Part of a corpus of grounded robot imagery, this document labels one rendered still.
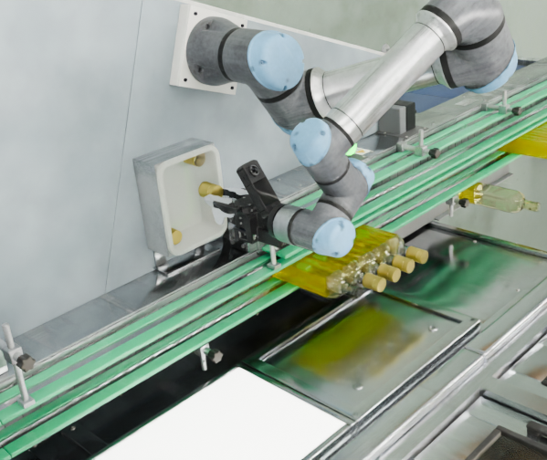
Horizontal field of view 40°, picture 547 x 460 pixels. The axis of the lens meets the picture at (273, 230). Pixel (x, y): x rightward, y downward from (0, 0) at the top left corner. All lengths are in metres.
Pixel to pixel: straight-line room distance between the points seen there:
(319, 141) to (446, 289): 0.85
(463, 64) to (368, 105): 0.25
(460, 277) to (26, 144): 1.19
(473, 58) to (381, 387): 0.69
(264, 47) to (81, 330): 0.68
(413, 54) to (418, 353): 0.68
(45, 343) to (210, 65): 0.67
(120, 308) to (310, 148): 0.58
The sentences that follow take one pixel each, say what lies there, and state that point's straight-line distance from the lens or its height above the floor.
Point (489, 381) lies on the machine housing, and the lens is 1.69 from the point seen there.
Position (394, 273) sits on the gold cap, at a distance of 1.76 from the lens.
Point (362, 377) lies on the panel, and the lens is 1.65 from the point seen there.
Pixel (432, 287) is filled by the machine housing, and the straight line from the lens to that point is 2.05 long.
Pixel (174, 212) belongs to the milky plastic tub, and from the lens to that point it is 1.74.
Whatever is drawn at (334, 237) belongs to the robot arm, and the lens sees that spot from 1.36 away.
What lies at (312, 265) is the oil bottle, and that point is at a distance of 1.77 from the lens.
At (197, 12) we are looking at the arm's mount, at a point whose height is 0.79.
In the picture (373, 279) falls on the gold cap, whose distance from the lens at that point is 1.73.
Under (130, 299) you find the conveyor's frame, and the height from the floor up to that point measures 0.83.
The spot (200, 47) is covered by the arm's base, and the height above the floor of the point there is 0.82.
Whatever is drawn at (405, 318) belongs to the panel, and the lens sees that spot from 1.85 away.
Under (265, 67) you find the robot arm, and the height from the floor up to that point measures 1.00.
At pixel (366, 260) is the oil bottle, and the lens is 1.79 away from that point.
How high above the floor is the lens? 2.08
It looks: 41 degrees down
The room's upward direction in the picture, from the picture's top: 108 degrees clockwise
